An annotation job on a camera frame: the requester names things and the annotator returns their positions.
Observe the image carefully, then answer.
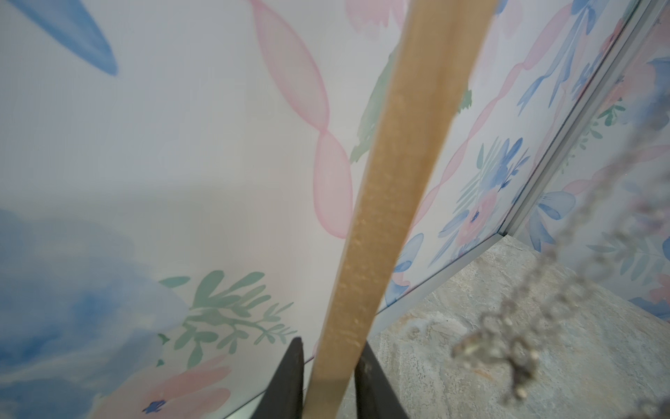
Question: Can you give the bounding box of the right aluminium corner post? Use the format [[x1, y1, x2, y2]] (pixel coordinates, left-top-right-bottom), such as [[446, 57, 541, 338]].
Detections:
[[497, 1, 669, 237]]

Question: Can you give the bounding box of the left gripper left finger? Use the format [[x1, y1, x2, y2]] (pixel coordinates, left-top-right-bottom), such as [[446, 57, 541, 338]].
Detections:
[[251, 337, 305, 419]]

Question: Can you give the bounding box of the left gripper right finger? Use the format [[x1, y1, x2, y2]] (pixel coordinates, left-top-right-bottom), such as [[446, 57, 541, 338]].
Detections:
[[354, 342, 408, 419]]

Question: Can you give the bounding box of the wooden jewelry display stand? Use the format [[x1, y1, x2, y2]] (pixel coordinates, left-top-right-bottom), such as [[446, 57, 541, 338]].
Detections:
[[303, 1, 497, 418]]

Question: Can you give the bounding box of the silver chain necklace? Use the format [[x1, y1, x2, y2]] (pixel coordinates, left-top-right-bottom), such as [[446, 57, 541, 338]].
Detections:
[[451, 88, 670, 407]]

